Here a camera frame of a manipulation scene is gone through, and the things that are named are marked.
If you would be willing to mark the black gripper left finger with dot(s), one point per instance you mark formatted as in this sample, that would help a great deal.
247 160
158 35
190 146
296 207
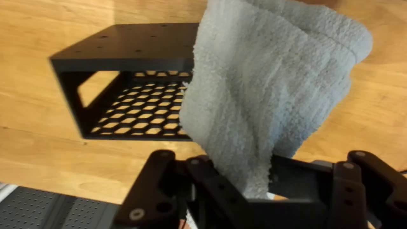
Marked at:
167 189

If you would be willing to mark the black perforated metal box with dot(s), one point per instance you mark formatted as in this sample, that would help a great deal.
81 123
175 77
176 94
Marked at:
126 81

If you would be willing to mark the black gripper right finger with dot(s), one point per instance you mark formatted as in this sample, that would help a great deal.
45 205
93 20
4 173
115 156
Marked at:
360 189

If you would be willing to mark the white towel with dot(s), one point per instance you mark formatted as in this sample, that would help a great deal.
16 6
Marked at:
268 74

